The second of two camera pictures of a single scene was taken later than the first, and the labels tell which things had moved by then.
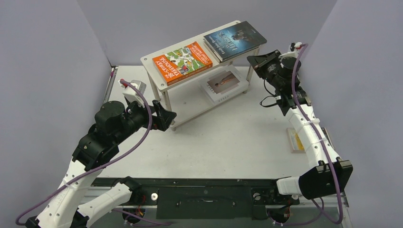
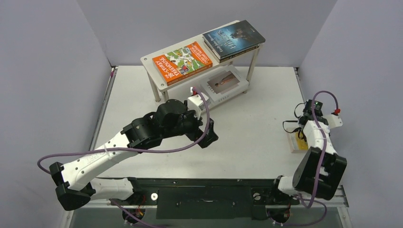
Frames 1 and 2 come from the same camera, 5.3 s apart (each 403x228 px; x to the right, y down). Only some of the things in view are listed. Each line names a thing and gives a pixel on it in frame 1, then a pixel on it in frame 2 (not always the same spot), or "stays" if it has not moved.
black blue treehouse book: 221,60 stays
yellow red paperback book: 296,144 stays
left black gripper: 165,116 → 210,136
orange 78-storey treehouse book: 181,63 stays
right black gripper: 268,62 → 302,131
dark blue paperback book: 235,39 stays
